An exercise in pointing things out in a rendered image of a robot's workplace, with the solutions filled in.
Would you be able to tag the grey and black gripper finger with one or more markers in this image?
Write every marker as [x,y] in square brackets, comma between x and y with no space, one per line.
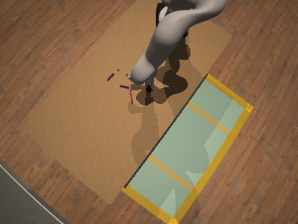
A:
[148,89]

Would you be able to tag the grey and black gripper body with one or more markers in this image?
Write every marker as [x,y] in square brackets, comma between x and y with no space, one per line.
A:
[149,82]

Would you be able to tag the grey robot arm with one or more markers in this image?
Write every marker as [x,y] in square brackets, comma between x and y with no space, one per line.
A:
[170,30]

